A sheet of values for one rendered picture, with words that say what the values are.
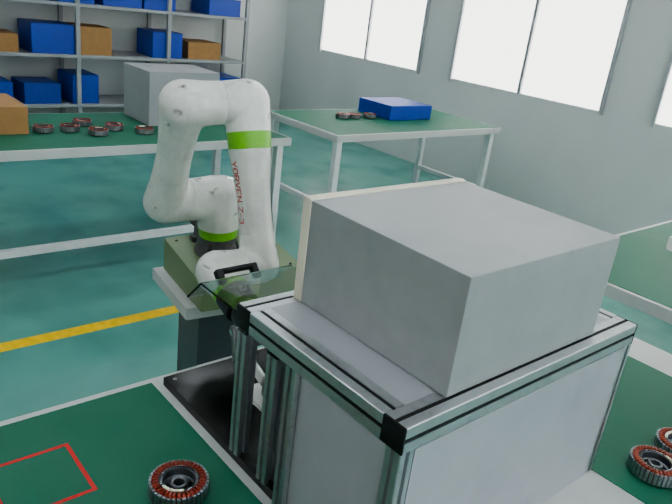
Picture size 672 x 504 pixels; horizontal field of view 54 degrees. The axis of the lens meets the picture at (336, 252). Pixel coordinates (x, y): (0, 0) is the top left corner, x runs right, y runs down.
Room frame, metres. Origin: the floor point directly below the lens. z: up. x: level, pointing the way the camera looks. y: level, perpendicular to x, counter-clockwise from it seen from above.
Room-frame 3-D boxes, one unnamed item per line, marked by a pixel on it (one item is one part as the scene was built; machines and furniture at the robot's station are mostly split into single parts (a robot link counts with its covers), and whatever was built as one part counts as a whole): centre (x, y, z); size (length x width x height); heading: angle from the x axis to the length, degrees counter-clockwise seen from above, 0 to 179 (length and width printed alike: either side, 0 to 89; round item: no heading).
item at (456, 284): (1.16, -0.22, 1.22); 0.44 x 0.39 x 0.20; 132
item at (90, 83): (7.15, 2.98, 0.43); 0.42 x 0.28 x 0.30; 44
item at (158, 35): (7.78, 2.29, 0.92); 0.42 x 0.36 x 0.28; 42
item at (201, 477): (1.00, 0.24, 0.77); 0.11 x 0.11 x 0.04
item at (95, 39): (7.24, 2.90, 0.92); 0.40 x 0.36 x 0.28; 43
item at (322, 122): (5.60, -0.30, 0.37); 1.90 x 0.90 x 0.75; 132
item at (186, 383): (1.39, -0.02, 0.76); 0.64 x 0.47 x 0.02; 132
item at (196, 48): (8.11, 1.95, 0.87); 0.42 x 0.40 x 0.19; 132
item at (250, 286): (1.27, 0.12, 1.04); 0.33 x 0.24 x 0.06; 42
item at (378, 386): (1.17, -0.23, 1.09); 0.68 x 0.44 x 0.05; 132
